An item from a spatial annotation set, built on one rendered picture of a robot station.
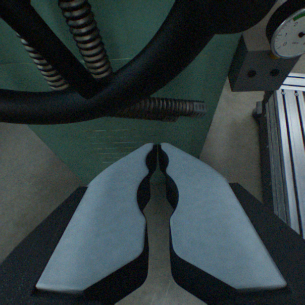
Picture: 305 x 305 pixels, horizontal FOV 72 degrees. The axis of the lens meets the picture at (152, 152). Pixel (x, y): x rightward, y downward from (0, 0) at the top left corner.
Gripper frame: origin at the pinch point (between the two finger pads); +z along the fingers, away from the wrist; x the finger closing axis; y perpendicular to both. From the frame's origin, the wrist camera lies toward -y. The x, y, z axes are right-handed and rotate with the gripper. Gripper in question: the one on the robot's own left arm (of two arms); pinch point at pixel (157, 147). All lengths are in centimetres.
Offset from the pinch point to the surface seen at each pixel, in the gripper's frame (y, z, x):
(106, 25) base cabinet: -5.7, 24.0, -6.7
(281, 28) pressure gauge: -4.6, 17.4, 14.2
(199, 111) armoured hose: 5.4, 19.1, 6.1
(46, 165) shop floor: 46, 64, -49
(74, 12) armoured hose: -6.9, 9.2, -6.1
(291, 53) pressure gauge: -1.7, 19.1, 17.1
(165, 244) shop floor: 62, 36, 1
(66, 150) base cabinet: 24, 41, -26
